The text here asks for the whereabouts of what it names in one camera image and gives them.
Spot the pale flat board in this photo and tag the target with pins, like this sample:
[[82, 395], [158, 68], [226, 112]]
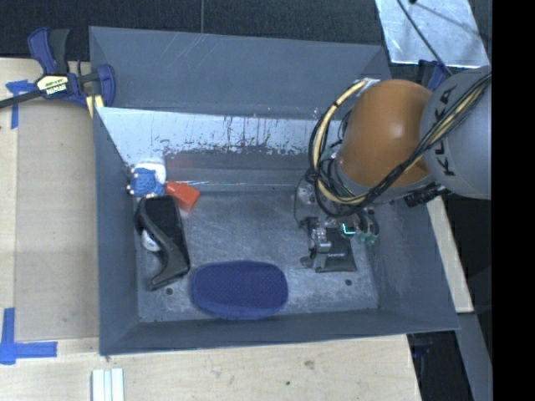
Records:
[[56, 224]]

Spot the blue oval pouch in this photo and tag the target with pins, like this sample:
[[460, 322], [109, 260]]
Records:
[[239, 290]]

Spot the red plastic block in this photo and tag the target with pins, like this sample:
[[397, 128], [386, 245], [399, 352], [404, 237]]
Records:
[[184, 194]]

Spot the black flat box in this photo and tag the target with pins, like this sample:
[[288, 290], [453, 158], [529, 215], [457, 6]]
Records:
[[340, 257]]

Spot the blue and white toy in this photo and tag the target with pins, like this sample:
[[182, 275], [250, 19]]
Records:
[[145, 180]]

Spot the black cylinder on white bracket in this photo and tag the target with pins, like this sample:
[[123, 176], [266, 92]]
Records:
[[424, 194]]

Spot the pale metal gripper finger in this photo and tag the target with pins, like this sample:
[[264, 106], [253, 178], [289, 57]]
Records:
[[317, 237], [324, 248]]

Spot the grey metal bin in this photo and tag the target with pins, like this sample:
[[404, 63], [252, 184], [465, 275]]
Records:
[[251, 232]]

